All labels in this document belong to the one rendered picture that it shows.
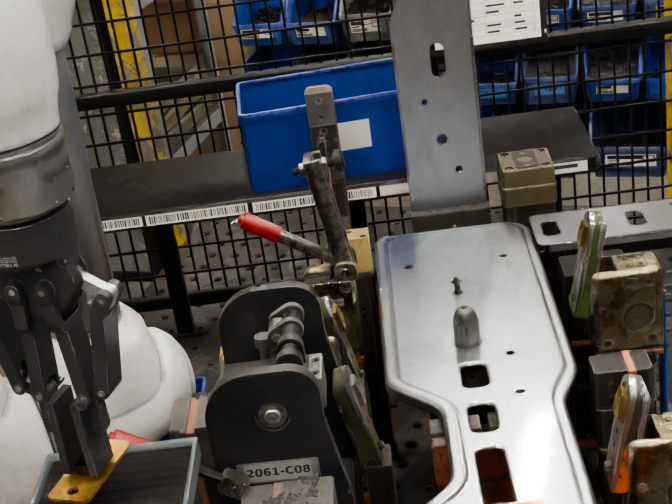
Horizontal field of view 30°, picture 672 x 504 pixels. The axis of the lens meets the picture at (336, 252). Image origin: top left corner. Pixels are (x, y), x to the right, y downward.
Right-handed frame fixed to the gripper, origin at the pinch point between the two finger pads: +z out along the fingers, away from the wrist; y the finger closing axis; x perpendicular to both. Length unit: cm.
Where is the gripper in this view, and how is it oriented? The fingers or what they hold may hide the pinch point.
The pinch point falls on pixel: (79, 430)
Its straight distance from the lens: 105.8
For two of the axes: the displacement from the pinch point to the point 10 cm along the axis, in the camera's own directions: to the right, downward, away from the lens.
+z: 1.3, 8.9, 4.4
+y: 9.5, 0.1, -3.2
